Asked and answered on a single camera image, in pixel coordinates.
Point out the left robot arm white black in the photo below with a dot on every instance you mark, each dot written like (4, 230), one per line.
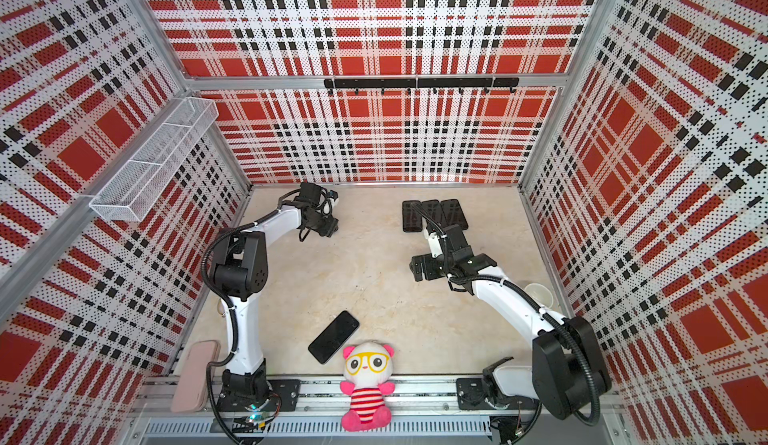
(235, 268)

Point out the blue phone black screen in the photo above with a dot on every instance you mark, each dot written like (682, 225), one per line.
(333, 337)

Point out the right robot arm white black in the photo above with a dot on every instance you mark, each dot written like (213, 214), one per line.
(567, 375)

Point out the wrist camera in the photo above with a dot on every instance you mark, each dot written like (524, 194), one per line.
(312, 194)
(452, 239)

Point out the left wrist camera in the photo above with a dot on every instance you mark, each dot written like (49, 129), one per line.
(312, 194)

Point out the white mug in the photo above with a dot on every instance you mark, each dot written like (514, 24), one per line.
(541, 294)

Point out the pink panda plush toy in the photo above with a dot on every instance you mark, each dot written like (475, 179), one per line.
(367, 373)

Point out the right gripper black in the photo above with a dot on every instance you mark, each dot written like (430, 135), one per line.
(428, 260)

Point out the white-edged phone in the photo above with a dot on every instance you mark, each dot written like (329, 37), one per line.
(453, 214)

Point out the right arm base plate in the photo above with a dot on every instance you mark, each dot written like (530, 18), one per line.
(476, 394)

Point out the black hook rail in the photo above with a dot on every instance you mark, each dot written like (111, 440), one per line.
(421, 82)

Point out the white wire mesh basket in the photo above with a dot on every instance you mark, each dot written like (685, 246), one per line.
(136, 186)

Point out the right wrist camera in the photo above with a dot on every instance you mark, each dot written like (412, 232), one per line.
(452, 239)

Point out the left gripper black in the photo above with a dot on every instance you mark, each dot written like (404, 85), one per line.
(330, 226)

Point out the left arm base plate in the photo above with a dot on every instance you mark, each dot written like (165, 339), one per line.
(269, 395)

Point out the pink phone case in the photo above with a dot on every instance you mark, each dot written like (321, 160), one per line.
(191, 391)

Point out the black phone case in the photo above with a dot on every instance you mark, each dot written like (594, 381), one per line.
(433, 209)
(412, 220)

